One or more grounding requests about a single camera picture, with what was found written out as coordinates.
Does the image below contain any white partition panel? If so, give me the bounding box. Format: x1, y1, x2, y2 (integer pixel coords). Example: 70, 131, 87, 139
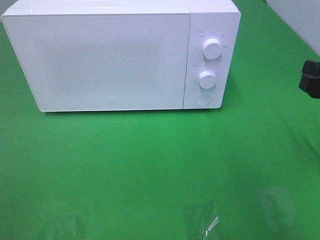
266, 0, 320, 55

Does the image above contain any round white door button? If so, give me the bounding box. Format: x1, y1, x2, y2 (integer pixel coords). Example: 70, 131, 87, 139
195, 94, 211, 106

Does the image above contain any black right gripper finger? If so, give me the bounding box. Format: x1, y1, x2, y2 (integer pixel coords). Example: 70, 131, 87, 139
302, 60, 320, 77
299, 74, 320, 99

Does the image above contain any white microwave door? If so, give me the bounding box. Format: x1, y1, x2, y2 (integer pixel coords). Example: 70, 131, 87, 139
3, 14, 190, 112

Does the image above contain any white microwave knob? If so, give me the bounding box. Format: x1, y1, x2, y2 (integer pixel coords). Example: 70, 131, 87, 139
198, 70, 217, 89
202, 37, 223, 60

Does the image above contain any white microwave oven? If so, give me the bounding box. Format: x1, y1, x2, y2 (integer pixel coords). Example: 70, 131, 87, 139
1, 0, 241, 110

